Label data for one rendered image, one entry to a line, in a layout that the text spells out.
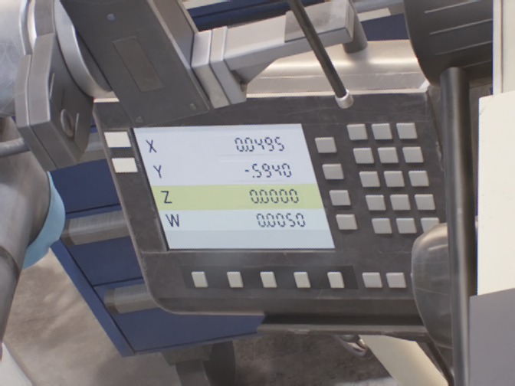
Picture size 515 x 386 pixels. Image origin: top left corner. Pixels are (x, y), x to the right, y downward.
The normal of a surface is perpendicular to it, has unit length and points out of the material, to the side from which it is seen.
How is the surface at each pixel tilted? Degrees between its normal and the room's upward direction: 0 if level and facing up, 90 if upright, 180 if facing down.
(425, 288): 45
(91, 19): 90
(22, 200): 77
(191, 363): 51
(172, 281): 71
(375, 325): 19
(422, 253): 25
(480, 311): 0
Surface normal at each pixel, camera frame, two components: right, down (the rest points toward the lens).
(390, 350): -0.18, 0.17
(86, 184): -0.11, 0.75
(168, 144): -0.40, 0.50
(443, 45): -0.22, 0.37
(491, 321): -0.36, -0.65
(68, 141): 0.93, -0.21
